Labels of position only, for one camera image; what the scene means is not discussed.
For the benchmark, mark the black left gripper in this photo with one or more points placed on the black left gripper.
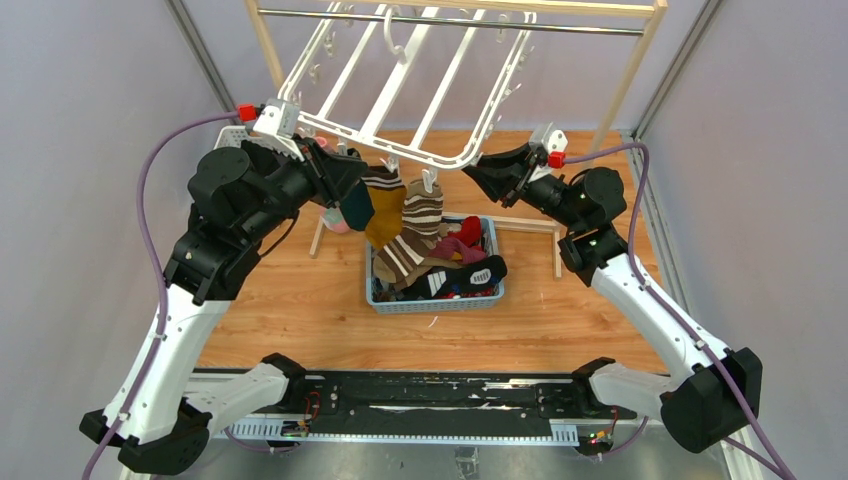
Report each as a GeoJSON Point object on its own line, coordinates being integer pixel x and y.
{"type": "Point", "coordinates": [332, 176]}

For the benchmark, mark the green reindeer sock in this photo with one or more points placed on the green reindeer sock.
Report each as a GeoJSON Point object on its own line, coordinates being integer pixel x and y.
{"type": "Point", "coordinates": [357, 208]}

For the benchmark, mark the blue plastic sock basket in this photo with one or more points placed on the blue plastic sock basket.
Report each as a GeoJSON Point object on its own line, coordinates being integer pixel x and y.
{"type": "Point", "coordinates": [374, 287]}

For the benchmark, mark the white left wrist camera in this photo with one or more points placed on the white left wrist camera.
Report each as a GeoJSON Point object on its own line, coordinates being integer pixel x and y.
{"type": "Point", "coordinates": [276, 126]}

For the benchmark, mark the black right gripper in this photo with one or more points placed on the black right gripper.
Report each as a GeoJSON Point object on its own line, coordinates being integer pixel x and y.
{"type": "Point", "coordinates": [498, 178]}

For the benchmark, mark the pink patterned sock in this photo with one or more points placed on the pink patterned sock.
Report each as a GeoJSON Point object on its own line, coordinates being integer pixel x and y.
{"type": "Point", "coordinates": [333, 220]}

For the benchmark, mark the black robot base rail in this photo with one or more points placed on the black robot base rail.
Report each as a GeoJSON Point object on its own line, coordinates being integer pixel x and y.
{"type": "Point", "coordinates": [459, 408]}

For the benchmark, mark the red sock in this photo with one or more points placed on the red sock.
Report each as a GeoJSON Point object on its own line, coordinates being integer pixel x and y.
{"type": "Point", "coordinates": [470, 231]}

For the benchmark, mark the mustard yellow sock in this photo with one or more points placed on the mustard yellow sock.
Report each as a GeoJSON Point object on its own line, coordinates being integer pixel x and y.
{"type": "Point", "coordinates": [387, 193]}

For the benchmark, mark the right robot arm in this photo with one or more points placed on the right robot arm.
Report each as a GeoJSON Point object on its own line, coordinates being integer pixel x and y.
{"type": "Point", "coordinates": [709, 391]}

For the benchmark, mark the brown white striped sock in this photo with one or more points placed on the brown white striped sock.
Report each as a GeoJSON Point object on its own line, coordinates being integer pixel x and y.
{"type": "Point", "coordinates": [421, 218]}

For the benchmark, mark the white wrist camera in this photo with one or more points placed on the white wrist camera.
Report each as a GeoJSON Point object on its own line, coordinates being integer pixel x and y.
{"type": "Point", "coordinates": [548, 150]}
{"type": "Point", "coordinates": [276, 126]}

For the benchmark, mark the purple striped sock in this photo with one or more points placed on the purple striped sock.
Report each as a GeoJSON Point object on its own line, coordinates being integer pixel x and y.
{"type": "Point", "coordinates": [451, 248]}

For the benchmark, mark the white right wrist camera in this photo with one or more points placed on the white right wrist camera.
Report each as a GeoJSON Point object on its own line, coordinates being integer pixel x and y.
{"type": "Point", "coordinates": [548, 150]}

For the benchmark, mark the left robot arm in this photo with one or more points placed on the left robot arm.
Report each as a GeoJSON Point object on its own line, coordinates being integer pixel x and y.
{"type": "Point", "coordinates": [240, 194]}

